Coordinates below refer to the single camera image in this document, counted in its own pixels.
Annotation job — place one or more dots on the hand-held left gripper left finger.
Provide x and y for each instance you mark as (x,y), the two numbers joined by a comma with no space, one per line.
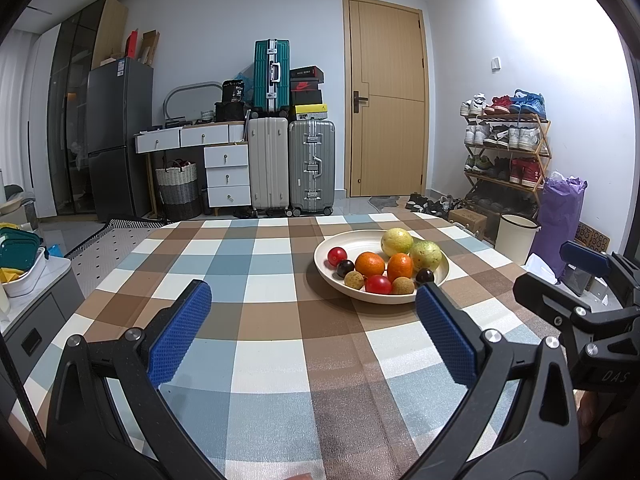
(182,330)

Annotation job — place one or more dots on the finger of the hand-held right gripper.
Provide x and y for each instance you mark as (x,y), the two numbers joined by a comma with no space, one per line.
(540,295)
(585,255)

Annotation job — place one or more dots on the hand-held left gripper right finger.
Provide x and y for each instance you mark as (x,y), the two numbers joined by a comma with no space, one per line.
(445,335)

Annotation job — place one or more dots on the dark plum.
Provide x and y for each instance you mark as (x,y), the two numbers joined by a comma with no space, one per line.
(425,276)
(345,267)

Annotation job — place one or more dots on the large brown longan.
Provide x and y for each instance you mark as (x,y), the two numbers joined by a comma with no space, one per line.
(403,286)

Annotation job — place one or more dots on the yellow-green guava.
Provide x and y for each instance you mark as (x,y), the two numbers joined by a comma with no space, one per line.
(396,241)
(426,255)

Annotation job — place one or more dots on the orange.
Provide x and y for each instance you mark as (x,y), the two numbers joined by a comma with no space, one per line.
(370,264)
(400,266)

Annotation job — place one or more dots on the red tomato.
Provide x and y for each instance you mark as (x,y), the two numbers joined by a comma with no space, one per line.
(378,284)
(336,256)

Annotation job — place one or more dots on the small brown longan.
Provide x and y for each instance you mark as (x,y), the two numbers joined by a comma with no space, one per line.
(354,280)

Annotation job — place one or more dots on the cream plate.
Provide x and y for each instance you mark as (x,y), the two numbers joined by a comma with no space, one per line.
(350,245)

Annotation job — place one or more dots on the brown patterned doormat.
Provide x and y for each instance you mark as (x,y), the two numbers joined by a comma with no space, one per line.
(592,237)

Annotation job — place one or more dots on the white crumpled paper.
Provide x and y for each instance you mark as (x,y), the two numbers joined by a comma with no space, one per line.
(540,265)

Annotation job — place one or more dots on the purple bag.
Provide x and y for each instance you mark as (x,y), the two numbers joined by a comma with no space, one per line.
(560,220)

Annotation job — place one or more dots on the cream waste bin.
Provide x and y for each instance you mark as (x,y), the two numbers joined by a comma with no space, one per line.
(517,237)

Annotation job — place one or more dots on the brown cardboard box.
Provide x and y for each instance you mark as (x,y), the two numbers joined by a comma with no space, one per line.
(467,220)

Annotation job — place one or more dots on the pile of dark shoes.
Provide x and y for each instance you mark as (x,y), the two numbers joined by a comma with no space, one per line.
(430,205)

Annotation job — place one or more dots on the wooden shoe rack with shoes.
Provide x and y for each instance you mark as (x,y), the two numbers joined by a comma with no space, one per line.
(520,137)

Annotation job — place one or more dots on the woven laundry basket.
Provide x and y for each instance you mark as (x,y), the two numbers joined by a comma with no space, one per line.
(177,185)

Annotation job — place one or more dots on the grey door mat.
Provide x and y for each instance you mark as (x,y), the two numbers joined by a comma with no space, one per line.
(385,202)

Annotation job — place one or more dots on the grey side cabinet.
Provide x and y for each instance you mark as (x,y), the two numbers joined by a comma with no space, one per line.
(35,310)

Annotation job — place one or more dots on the white basin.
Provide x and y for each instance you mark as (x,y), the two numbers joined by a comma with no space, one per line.
(30,280)

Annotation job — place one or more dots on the white drawer desk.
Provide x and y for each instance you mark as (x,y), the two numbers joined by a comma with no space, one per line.
(220,160)

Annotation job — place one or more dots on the cream suitcase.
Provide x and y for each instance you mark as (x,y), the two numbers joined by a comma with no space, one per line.
(268,160)

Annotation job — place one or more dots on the grey refrigerator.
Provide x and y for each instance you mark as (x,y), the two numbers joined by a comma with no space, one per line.
(120,135)

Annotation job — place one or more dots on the silver suitcase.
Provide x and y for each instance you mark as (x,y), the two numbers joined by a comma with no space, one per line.
(311,165)

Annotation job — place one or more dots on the black case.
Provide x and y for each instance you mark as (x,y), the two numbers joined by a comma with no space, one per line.
(230,111)

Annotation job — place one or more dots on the oval mirror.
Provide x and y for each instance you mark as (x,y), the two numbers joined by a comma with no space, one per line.
(190,102)

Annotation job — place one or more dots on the wooden door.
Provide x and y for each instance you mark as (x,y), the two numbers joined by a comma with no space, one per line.
(390,100)

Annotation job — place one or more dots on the black printed bag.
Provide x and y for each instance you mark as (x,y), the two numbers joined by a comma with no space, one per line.
(233,91)

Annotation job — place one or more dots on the dark glass cabinet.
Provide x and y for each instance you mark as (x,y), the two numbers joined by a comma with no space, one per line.
(75,110)

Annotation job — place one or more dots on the blue plastic bag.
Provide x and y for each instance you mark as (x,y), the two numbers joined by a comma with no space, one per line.
(245,85)

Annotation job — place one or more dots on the yellow black shoe box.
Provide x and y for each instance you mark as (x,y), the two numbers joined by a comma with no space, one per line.
(311,108)

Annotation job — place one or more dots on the white tall cabinet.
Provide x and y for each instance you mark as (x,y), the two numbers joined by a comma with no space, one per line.
(40,110)

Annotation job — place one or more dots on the red black shoe box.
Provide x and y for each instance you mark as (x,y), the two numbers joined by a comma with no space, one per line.
(305,91)

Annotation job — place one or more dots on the teal suitcase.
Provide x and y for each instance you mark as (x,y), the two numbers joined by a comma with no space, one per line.
(271,75)

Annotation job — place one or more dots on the flat brown cardboard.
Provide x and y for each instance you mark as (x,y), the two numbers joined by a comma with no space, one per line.
(150,47)

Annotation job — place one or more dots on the white curtain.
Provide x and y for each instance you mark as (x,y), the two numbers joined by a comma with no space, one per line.
(10,100)

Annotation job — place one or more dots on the red flat box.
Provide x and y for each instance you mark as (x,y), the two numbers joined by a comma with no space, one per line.
(132,45)

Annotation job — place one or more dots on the white wall switch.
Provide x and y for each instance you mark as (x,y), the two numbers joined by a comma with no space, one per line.
(496,63)

